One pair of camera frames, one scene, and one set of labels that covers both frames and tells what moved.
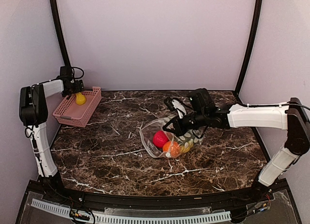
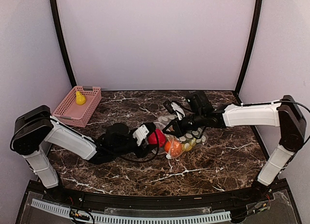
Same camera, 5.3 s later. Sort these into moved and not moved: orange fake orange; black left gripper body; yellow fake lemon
Moved: black left gripper body
Not moved: orange fake orange; yellow fake lemon
